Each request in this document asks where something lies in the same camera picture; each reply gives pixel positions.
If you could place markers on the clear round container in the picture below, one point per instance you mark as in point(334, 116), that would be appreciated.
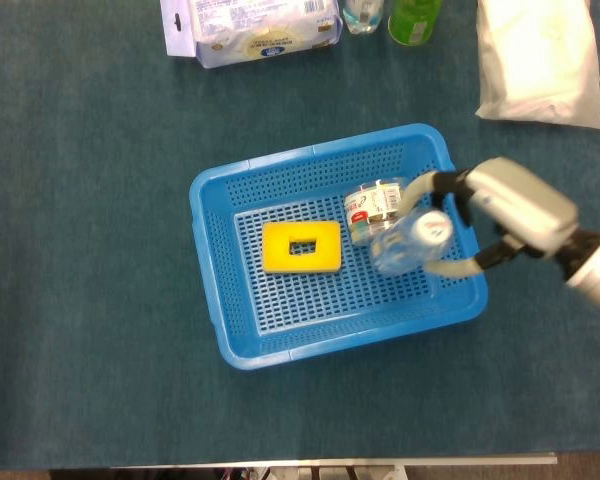
point(372, 205)

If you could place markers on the green cylindrical can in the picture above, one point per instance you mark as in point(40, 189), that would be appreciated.
point(412, 20)

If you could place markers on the yellow sponge with rectangular hole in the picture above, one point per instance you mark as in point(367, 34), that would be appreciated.
point(280, 260)

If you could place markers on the lavender wet wipes pack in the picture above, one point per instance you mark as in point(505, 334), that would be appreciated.
point(260, 30)

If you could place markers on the blue perforated plastic basket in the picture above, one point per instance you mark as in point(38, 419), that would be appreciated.
point(330, 335)

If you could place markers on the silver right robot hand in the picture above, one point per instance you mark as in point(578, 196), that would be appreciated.
point(520, 205)

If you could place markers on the white powder-filled plastic bag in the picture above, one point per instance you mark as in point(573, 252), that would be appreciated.
point(540, 60)

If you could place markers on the metal table edge strip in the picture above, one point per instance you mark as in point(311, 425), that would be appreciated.
point(330, 460)

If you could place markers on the small clear water bottle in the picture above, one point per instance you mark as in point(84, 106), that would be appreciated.
point(405, 245)

